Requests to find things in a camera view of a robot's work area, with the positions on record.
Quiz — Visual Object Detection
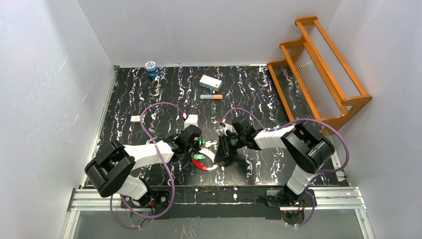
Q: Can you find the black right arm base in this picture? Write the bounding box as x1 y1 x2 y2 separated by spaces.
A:
255 189 317 227

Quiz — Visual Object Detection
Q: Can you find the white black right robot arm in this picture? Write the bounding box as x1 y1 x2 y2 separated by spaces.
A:
214 117 335 204

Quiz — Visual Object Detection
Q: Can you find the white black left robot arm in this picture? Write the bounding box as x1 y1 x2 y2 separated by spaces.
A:
84 125 202 200

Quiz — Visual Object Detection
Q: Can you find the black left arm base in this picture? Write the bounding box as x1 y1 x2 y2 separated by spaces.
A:
132 186 171 209

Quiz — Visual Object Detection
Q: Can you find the white orange marker pen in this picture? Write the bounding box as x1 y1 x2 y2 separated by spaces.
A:
200 95 223 100

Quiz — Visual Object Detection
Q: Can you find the small white eraser block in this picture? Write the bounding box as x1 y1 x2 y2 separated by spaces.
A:
130 116 144 123

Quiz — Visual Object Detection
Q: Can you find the white green small box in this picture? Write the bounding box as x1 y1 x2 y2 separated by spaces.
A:
200 75 222 91

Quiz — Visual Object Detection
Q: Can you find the blue jar with white lid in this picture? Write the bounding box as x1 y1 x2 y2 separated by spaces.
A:
145 61 159 78

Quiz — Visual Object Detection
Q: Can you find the orange wooden tiered rack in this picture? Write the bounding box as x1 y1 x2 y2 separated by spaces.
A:
267 16 372 130

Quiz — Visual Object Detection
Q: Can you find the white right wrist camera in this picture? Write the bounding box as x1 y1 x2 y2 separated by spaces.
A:
219 119 235 134

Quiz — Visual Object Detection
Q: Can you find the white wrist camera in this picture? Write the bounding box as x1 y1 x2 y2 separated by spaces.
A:
219 119 235 134
184 114 198 129

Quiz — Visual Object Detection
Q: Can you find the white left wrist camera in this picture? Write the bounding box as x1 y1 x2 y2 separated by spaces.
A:
184 114 198 129

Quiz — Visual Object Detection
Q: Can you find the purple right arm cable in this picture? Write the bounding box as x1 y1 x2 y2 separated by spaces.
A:
220 107 350 227

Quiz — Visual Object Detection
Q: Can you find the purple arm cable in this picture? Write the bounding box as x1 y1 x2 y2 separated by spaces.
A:
109 101 189 230
220 107 350 227

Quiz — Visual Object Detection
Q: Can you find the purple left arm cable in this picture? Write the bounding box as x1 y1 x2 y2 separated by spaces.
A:
109 101 189 230

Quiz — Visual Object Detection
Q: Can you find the aluminium frame rail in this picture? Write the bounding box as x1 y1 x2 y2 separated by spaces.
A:
67 187 367 211

